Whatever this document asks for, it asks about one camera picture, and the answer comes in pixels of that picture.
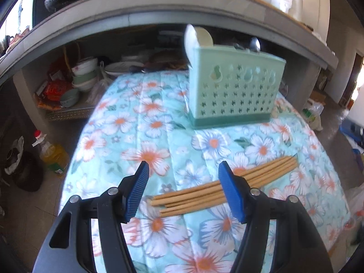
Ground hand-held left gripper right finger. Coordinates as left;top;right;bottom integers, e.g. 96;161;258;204
218;161;334;273

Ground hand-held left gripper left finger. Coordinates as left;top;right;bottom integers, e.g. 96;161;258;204
33;161;150;273

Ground bundle of wooden chopsticks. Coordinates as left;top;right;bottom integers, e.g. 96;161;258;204
149;154;298;217

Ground green plastic utensil holder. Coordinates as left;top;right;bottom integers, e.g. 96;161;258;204
186;45;287;128

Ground small white plastic spoon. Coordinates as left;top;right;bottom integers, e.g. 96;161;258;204
195;26;213;47

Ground floral light blue blanket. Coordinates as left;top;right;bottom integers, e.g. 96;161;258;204
58;71;350;273

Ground yellow cooking oil bottle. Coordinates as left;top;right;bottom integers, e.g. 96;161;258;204
32;130;70;174

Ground clear plastic bag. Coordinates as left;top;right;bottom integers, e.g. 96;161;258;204
85;75;113;106

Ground plastic bag with green contents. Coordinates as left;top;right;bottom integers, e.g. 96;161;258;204
302;99;325;131

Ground black trash bin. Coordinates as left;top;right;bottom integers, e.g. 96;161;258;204
4;136;44;192

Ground teal bowl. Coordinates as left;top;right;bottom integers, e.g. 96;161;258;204
60;88;80;106

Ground white plate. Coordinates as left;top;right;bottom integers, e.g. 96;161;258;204
104;61;145;77

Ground cardboard box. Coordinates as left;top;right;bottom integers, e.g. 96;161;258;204
308;89;327;104

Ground stack of white bowls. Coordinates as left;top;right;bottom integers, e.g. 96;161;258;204
71;57;99;91

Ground red snack packets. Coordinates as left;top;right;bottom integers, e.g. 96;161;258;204
34;60;73;110

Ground blue cloth pile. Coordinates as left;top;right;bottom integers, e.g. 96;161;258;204
340;116;364;148

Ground wooden board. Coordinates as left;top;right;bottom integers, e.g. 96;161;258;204
220;0;313;32

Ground white kitchen appliance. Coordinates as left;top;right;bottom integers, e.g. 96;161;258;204
270;0;304;22

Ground wire rack shelf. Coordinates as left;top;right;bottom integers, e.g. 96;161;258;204
45;105;97;121

